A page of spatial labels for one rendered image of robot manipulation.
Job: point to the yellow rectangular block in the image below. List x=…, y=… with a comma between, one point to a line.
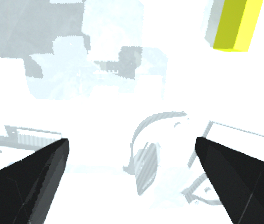
x=237, y=24

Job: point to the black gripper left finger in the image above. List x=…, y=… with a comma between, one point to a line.
x=29, y=185

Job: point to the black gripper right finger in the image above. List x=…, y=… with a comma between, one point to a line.
x=237, y=178

